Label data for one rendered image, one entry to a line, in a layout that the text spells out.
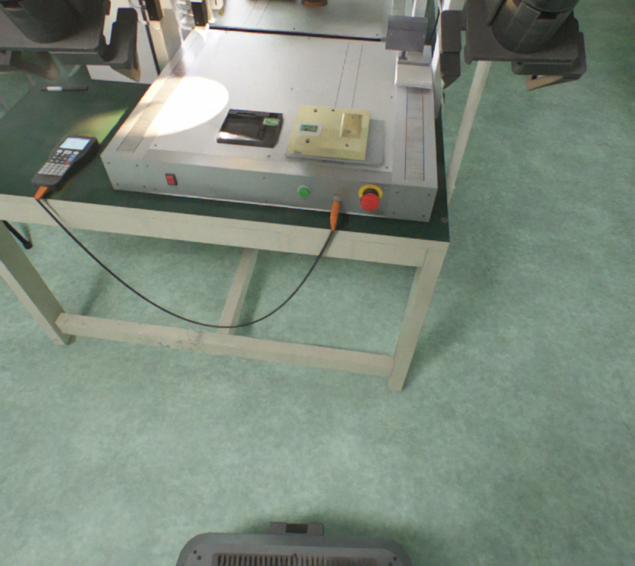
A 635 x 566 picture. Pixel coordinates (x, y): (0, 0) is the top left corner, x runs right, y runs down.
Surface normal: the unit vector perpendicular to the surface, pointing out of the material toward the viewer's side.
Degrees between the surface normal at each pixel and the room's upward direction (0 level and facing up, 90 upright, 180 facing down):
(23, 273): 90
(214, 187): 90
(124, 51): 30
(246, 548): 0
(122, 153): 0
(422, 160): 0
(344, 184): 90
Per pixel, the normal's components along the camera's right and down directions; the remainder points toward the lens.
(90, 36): 0.00, -0.21
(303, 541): 0.03, -1.00
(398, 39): -0.14, 0.74
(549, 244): 0.01, -0.66
